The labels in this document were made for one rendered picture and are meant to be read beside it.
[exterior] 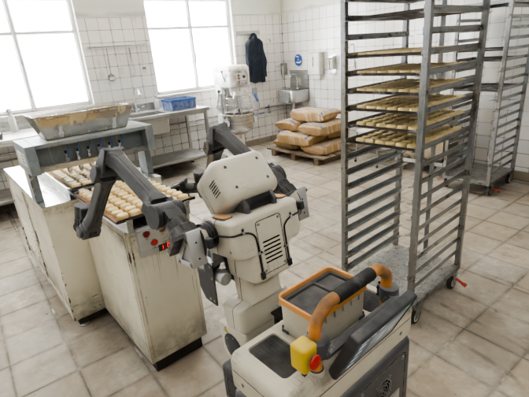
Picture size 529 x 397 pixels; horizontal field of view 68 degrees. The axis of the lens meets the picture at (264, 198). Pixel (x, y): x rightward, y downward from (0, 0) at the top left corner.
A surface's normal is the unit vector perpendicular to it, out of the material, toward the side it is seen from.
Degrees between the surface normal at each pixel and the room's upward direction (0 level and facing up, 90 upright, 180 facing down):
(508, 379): 0
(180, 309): 90
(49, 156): 90
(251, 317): 82
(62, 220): 90
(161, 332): 90
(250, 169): 47
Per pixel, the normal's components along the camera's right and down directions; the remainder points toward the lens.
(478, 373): -0.07, -0.93
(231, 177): 0.44, -0.47
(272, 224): 0.64, 0.08
